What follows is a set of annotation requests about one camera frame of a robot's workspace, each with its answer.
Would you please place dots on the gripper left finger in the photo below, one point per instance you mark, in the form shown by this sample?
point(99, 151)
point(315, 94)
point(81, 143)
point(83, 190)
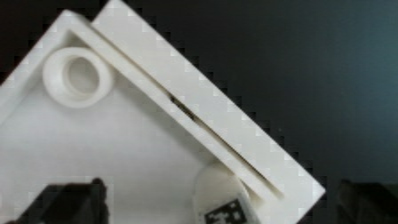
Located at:
point(69, 204)

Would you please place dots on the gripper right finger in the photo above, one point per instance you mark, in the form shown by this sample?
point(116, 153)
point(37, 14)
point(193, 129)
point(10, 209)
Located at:
point(367, 203)

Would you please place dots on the white square table top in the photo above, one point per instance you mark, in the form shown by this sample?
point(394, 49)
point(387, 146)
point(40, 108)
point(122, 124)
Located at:
point(86, 130)

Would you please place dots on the white table leg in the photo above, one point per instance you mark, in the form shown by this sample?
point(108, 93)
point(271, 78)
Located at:
point(221, 198)

